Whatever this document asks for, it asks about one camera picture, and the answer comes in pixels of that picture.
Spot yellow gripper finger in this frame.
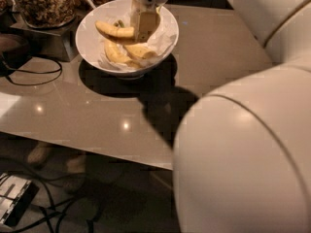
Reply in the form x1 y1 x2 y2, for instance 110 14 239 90
130 0 160 43

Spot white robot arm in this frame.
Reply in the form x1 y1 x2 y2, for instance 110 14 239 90
173 0 311 233

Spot white ceramic bowl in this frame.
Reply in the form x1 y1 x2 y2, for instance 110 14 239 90
75 0 180 81

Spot white paper liner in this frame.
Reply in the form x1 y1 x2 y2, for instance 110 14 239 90
98 8 179 77

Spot grey metal stand block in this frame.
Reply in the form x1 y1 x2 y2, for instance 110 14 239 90
10 14 82 62

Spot glass jar of granola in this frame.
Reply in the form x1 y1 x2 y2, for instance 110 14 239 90
14 0 76 29

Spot dark round object left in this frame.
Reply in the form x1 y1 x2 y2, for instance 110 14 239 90
0 34 30 70

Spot silver box on floor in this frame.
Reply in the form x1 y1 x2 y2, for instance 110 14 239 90
0 173 39 231

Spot black cable on table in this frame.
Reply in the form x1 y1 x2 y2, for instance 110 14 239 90
0 54 64 87

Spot black floor cables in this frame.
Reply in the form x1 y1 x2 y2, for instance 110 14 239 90
0 155 108 233

